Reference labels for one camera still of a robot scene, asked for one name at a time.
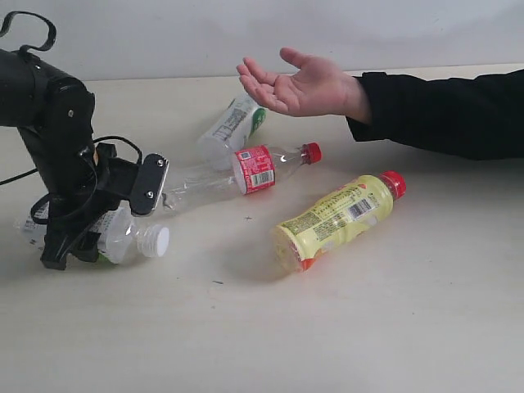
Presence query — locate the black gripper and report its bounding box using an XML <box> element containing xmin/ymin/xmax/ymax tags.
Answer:
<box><xmin>40</xmin><ymin>142</ymin><xmax>142</xmax><ymax>269</ymax></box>

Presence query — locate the white cap label bottle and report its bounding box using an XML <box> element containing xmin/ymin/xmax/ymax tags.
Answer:
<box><xmin>20</xmin><ymin>204</ymin><xmax>170</xmax><ymax>265</ymax></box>

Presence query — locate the clear red label bottle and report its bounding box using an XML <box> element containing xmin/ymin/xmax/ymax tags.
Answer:
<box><xmin>160</xmin><ymin>142</ymin><xmax>322</xmax><ymax>215</ymax></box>

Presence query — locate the white green label bottle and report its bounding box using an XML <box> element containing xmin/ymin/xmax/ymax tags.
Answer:
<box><xmin>196</xmin><ymin>93</ymin><xmax>266</xmax><ymax>171</ymax></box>

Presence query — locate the yellow red cap bottle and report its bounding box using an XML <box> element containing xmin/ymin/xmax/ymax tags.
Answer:
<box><xmin>271</xmin><ymin>170</ymin><xmax>406</xmax><ymax>273</ymax></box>

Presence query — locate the black sleeved forearm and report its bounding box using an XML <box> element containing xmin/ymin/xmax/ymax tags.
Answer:
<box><xmin>347</xmin><ymin>70</ymin><xmax>523</xmax><ymax>160</ymax></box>

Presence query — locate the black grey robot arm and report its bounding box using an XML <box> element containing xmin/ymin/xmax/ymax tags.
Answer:
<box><xmin>1</xmin><ymin>50</ymin><xmax>141</xmax><ymax>270</ymax></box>

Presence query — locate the open bare human hand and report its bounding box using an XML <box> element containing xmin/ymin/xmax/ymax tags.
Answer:
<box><xmin>237</xmin><ymin>47</ymin><xmax>372</xmax><ymax>124</ymax></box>

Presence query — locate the black cable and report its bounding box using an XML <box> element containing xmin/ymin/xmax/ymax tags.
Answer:
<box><xmin>0</xmin><ymin>10</ymin><xmax>144</xmax><ymax>224</ymax></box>

